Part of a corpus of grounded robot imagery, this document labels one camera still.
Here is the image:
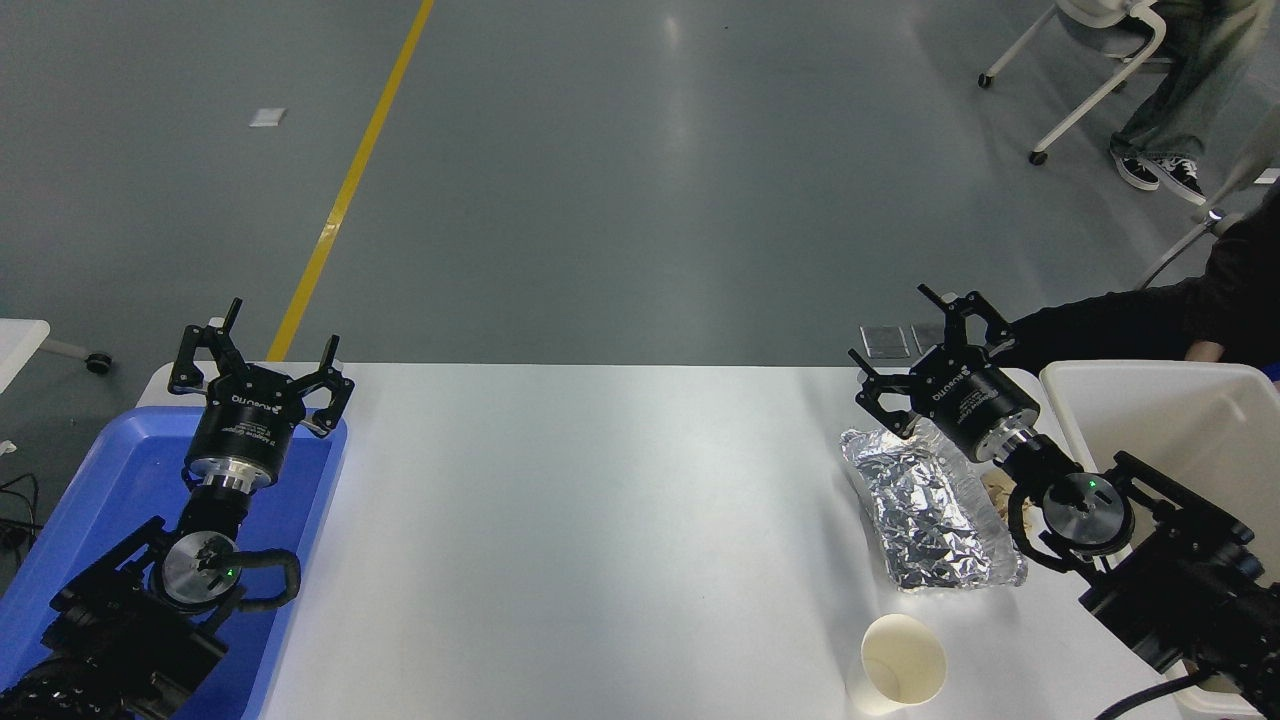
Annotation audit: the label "blue plastic tray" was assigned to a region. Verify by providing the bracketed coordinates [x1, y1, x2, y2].
[0, 405, 349, 720]

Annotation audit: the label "person seated on chair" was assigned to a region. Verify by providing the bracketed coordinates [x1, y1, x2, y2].
[1110, 0, 1280, 207]

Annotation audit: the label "crumpled foil tray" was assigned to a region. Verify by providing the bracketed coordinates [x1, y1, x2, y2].
[838, 417, 1029, 593]

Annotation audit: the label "person in black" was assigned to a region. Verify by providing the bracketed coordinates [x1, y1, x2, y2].
[1003, 185, 1280, 366]

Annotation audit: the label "white paper cup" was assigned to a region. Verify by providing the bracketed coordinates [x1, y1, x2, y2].
[845, 613, 948, 717]

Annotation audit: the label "large pale plastic bin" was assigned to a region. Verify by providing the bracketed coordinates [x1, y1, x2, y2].
[1040, 360, 1280, 720]

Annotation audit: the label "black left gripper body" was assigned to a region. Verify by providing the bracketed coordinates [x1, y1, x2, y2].
[186, 364, 307, 469]

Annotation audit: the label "black floor cables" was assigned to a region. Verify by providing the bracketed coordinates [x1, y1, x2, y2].
[0, 472, 41, 553]

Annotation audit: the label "grey chair frame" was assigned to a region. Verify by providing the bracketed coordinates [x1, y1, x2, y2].
[1138, 105, 1280, 291]

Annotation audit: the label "white wheeled chair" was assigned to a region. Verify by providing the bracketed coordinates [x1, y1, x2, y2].
[978, 0, 1173, 167]

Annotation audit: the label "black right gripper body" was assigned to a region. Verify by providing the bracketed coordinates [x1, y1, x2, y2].
[912, 345, 1041, 461]

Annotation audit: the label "white wheeled side table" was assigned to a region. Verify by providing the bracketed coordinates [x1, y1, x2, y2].
[0, 318, 113, 397]

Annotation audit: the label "crumpled tan paper ball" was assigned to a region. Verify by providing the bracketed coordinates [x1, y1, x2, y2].
[982, 470, 1017, 523]

